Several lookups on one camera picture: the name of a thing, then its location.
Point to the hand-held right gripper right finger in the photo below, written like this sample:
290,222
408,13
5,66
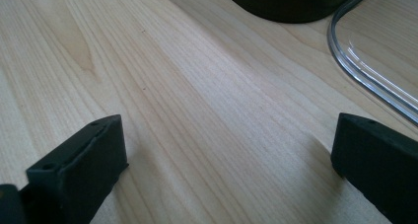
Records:
378,161

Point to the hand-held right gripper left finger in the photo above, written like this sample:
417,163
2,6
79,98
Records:
76,171

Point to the black container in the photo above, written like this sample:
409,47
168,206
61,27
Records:
289,2

